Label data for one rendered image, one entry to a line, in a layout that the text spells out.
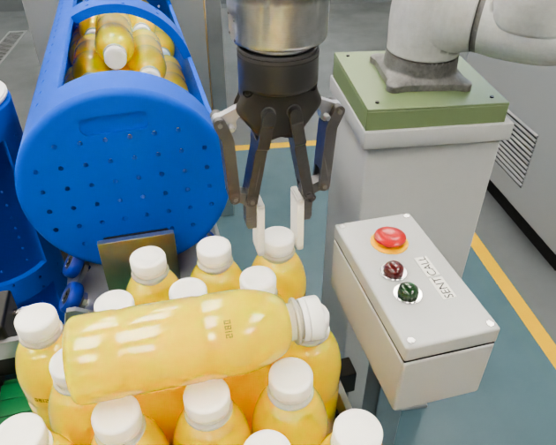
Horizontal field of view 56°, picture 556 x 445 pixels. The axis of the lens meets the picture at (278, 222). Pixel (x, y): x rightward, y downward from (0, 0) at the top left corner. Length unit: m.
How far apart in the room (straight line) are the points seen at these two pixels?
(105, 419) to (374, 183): 0.84
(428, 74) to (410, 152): 0.16
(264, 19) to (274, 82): 0.06
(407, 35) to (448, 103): 0.16
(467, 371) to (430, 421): 1.24
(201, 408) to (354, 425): 0.12
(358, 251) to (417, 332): 0.13
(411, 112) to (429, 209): 0.26
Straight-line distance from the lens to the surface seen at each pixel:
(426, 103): 1.13
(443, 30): 1.13
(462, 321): 0.55
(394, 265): 0.58
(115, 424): 0.46
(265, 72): 0.48
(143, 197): 0.76
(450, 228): 1.32
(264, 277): 0.56
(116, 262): 0.75
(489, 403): 1.93
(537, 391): 2.02
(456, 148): 1.20
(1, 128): 1.26
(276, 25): 0.45
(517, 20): 1.08
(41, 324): 0.56
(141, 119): 0.71
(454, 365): 0.57
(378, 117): 1.09
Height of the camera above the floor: 1.49
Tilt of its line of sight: 37 degrees down
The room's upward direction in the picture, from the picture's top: straight up
